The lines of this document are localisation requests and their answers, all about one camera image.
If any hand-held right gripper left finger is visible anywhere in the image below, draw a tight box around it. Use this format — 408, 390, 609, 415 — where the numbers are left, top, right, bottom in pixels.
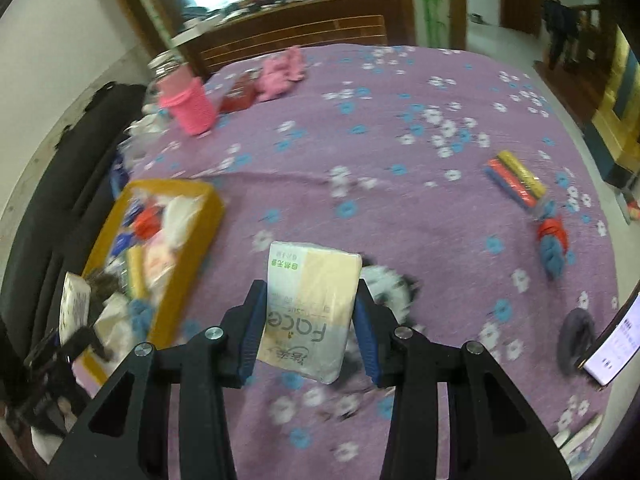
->
47, 280, 268, 480

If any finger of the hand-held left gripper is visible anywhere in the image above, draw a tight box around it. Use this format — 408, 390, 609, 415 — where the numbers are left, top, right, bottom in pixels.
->
62, 326, 113, 363

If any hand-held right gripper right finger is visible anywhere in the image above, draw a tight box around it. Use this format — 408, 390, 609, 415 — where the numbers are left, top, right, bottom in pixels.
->
354, 277, 573, 480

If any white printed tissue packet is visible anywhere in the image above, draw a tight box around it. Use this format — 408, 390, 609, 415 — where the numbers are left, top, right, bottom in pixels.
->
58, 272, 93, 346

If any blue yarn ball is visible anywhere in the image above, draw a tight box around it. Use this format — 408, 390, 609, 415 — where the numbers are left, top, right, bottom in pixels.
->
126, 297, 158, 341

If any beige tissue packet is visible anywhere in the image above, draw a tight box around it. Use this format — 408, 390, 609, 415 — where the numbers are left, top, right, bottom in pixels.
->
256, 241, 363, 386

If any dark furry item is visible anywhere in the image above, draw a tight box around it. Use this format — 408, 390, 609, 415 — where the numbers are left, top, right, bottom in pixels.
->
82, 267, 128, 306

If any yellow sponge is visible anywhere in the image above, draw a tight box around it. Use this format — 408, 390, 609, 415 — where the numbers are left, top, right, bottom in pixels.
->
125, 246, 147, 301

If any yellow rimmed tray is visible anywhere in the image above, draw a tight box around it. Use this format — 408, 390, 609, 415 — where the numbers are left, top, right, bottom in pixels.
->
72, 179, 226, 398

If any pink packet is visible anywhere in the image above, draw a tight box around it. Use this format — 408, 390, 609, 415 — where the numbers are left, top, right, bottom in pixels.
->
142, 240, 178, 291

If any red soft ball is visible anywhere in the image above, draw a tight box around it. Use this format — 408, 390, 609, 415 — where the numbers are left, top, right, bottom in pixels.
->
134, 208, 166, 240

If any white plastic wrap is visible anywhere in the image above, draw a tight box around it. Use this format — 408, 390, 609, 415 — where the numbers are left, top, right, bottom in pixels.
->
162, 195, 208, 251

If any blue white patterned pouch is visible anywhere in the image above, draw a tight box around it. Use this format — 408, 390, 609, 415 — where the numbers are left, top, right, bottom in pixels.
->
120, 195, 148, 231

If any blue red yarn bundle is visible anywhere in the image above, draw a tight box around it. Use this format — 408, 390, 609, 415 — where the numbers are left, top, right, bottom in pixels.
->
535, 201, 571, 280

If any colourful roll pack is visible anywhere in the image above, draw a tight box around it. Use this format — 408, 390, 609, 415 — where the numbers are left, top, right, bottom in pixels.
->
484, 150, 548, 211

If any black white soft toy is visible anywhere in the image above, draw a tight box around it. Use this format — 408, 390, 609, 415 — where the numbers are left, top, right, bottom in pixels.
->
360, 262, 418, 321

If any black sofa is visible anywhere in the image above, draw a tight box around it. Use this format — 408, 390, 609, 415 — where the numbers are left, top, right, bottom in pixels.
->
0, 82, 151, 361

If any purple floral tablecloth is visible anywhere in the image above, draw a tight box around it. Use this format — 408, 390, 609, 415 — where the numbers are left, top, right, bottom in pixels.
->
70, 44, 640, 480

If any black round stand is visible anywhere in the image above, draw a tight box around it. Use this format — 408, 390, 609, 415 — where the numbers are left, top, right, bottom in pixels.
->
557, 309, 597, 376

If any pink knitted cup sleeve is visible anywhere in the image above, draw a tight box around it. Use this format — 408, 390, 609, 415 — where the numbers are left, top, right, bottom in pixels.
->
159, 80, 219, 136

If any red packet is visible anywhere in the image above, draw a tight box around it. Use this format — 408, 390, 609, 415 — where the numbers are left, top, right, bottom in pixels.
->
219, 72, 261, 113

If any smartphone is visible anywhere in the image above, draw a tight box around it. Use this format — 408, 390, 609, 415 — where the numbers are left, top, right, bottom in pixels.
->
580, 290, 640, 391

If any pink cloth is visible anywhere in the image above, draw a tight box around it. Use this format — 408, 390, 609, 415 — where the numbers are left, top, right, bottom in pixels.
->
255, 46, 308, 103

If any pink bottle with metal lid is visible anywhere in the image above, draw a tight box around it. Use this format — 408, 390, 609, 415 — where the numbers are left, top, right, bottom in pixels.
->
148, 52, 193, 96

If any wooden sideboard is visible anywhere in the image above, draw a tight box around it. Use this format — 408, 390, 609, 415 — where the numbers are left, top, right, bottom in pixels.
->
172, 0, 406, 81

